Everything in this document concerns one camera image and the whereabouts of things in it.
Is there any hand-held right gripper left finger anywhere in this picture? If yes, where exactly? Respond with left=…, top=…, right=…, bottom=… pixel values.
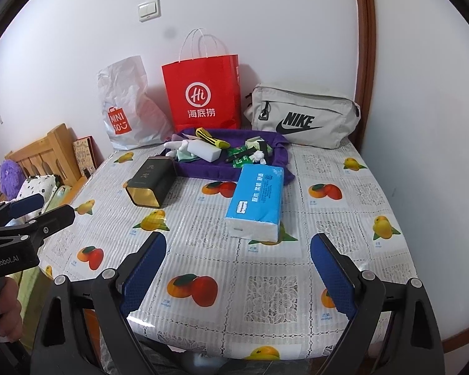
left=30, top=231, right=168, bottom=375

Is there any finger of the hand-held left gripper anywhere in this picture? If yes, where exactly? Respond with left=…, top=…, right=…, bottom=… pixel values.
left=0, top=203, right=76, bottom=246
left=0, top=192, right=45, bottom=230

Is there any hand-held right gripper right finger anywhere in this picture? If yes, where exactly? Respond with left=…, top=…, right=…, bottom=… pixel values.
left=310, top=233, right=446, bottom=375

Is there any purple towel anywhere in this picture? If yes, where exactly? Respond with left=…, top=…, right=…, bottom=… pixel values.
left=159, top=127, right=295, bottom=184

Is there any white paper towel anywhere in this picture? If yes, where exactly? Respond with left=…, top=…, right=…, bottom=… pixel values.
left=165, top=138, right=194, bottom=157

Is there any white sponge block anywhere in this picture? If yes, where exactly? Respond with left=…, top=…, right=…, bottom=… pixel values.
left=188, top=139, right=223, bottom=163

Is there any green packet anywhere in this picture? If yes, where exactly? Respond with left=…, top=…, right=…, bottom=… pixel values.
left=224, top=144, right=255, bottom=168

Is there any yellow black pouch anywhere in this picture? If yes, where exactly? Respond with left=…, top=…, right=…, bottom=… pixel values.
left=195, top=127, right=228, bottom=150

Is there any person's left hand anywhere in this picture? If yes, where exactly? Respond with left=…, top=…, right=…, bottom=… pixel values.
left=0, top=277, right=23, bottom=340

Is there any white dotted pillow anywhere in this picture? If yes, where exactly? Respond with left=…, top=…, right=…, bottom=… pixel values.
left=16, top=174, right=59, bottom=208

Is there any purple plush toy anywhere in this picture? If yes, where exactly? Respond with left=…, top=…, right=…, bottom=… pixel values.
left=0, top=160, right=26, bottom=200

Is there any green bedsheet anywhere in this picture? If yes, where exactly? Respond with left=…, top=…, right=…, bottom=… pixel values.
left=8, top=242, right=48, bottom=317

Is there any wooden bed headboard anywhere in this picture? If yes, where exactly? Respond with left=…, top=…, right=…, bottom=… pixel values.
left=0, top=123, right=102, bottom=204

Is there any brown patterned book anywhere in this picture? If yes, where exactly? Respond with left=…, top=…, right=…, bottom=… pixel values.
left=72, top=136, right=99, bottom=178

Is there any black gold tin box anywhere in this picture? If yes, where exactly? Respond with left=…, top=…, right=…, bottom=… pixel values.
left=125, top=155, right=176, bottom=208

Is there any blue tissue pack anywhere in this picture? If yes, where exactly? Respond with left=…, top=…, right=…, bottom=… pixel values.
left=224, top=164, right=285, bottom=243

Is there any white plastic shopping bag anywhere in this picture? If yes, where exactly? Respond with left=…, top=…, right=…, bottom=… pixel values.
left=98, top=55, right=174, bottom=151

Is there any grey waist bag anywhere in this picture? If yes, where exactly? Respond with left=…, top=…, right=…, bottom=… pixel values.
left=245, top=82, right=361, bottom=149

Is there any red paper bag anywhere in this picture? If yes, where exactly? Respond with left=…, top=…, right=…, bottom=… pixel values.
left=161, top=28, right=242, bottom=131

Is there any white light switch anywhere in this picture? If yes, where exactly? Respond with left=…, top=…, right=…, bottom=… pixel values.
left=138, top=0, right=160, bottom=23

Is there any brown wooden door frame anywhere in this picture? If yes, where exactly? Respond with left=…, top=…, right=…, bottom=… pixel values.
left=354, top=0, right=378, bottom=151

